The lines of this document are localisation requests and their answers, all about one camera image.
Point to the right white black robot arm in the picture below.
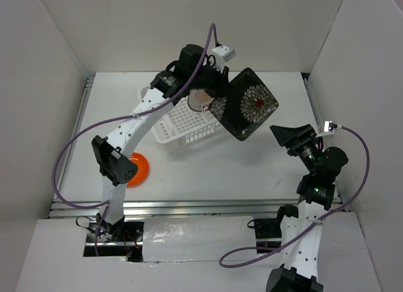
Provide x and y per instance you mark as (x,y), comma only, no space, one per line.
(300,226)

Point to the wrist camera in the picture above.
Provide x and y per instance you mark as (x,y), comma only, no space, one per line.
(330,128)
(223,54)

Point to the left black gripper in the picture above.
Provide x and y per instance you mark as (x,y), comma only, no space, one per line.
(221,84)

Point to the aluminium rail frame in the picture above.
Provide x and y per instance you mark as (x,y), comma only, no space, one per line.
(227,176)

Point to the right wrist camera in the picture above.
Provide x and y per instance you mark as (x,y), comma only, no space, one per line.
(330,128)

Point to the orange round plate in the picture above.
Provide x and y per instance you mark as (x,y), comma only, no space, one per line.
(142,170)

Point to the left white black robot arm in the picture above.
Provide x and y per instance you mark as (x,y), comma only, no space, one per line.
(194,69)

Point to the white foam board cover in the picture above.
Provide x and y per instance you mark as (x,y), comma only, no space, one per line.
(205,238)

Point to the white round sunburst plate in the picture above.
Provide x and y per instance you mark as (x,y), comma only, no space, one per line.
(198,99)

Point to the black square floral plate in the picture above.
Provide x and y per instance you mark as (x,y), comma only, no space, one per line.
(243,104)

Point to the white plastic dish rack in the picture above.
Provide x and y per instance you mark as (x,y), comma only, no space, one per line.
(183,128)

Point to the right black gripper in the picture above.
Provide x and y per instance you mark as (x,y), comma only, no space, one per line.
(294,138)

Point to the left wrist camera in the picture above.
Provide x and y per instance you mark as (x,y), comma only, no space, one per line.
(223,54)

